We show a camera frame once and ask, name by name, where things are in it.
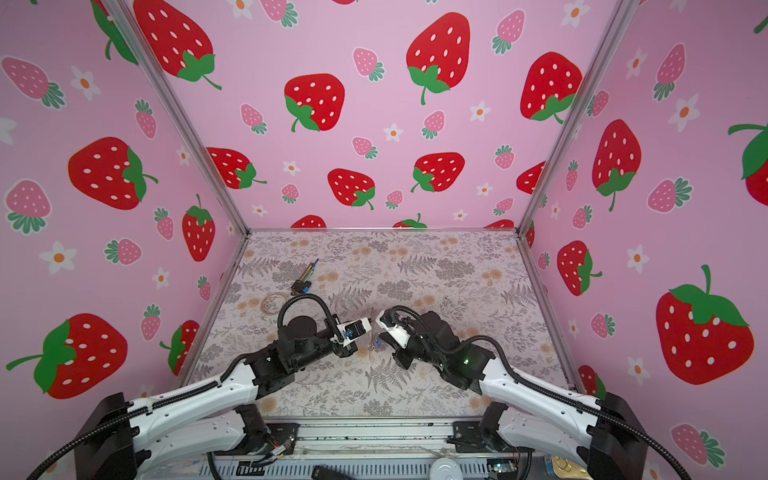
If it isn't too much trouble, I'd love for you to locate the green circuit board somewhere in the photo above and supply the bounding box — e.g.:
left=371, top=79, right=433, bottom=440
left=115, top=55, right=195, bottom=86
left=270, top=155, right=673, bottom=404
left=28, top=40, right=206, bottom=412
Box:
left=486, top=459, right=518, bottom=480

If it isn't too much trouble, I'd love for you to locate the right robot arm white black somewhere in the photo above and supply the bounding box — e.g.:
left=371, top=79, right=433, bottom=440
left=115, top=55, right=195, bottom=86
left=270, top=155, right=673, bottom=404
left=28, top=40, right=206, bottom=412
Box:
left=376, top=307, right=649, bottom=479

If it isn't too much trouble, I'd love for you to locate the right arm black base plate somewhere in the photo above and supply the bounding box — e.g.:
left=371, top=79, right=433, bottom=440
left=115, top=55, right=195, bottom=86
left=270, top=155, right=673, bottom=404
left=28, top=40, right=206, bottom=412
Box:
left=447, top=421, right=511, bottom=453

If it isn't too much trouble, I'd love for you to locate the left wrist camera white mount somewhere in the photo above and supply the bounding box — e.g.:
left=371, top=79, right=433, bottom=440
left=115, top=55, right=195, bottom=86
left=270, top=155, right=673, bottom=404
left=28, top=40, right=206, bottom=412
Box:
left=338, top=317, right=372, bottom=346

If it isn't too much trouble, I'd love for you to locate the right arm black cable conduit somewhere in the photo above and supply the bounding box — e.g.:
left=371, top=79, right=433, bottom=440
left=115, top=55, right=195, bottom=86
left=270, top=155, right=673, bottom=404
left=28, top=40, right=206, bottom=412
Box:
left=381, top=304, right=691, bottom=480

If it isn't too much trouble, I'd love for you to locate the black device at front edge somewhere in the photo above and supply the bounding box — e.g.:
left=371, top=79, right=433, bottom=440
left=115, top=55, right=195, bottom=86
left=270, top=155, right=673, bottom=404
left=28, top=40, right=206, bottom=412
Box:
left=311, top=465, right=354, bottom=480

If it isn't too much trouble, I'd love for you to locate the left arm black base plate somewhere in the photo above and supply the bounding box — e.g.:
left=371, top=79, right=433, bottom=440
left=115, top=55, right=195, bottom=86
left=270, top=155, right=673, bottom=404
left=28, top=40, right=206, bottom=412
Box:
left=228, top=423, right=300, bottom=456

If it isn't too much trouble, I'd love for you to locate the key with blue tag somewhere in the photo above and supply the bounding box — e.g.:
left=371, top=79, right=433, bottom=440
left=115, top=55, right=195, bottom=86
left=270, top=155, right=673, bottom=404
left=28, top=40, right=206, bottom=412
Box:
left=369, top=335, right=386, bottom=352

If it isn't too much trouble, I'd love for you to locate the white round puck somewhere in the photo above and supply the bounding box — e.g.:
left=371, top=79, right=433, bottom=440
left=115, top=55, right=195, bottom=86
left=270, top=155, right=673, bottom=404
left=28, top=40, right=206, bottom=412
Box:
left=428, top=458, right=464, bottom=480

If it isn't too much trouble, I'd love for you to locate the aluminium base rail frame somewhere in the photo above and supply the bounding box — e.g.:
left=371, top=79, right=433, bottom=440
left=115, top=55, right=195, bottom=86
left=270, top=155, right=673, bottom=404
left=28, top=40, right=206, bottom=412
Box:
left=200, top=417, right=551, bottom=479

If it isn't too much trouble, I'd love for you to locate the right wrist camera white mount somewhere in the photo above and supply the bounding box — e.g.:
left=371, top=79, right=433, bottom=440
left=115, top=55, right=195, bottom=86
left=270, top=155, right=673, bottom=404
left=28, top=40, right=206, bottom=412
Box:
left=376, top=318, right=411, bottom=349

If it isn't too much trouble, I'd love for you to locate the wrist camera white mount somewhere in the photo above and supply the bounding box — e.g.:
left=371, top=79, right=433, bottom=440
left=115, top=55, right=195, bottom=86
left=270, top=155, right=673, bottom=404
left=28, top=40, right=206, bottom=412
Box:
left=376, top=318, right=411, bottom=349
left=338, top=317, right=372, bottom=346

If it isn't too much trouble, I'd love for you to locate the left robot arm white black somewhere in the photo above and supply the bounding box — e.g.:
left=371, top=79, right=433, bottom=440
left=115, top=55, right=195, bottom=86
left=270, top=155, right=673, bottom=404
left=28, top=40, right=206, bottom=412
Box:
left=74, top=316, right=371, bottom=479

